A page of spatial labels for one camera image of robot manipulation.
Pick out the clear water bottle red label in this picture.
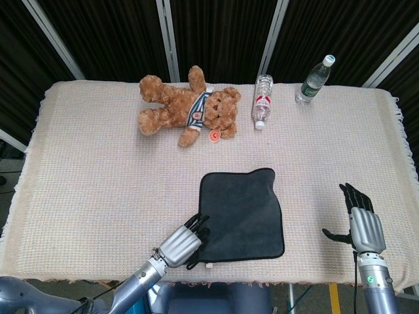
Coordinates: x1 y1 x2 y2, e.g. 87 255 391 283
251 74 274 131

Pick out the clear water bottle green label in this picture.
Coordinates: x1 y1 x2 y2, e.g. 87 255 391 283
294 54 337 105

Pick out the white partition frame post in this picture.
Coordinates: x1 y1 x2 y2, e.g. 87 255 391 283
21 0 86 81
155 0 181 82
0 128 27 153
260 0 291 84
361 29 419 89

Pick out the brown teddy bear striped shirt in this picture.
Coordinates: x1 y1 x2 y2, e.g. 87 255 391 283
136 65 242 148

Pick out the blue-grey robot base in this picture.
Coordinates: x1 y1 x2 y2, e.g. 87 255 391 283
143 281 272 314

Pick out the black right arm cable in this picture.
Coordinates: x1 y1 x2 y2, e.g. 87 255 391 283
352 251 359 290

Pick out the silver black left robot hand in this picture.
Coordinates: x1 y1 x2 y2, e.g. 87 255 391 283
158 214 211 271

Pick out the dark grey cloth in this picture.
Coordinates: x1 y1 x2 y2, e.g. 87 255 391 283
192 167 285 268

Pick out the beige woven tablecloth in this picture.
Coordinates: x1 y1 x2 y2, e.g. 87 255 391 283
0 80 419 292

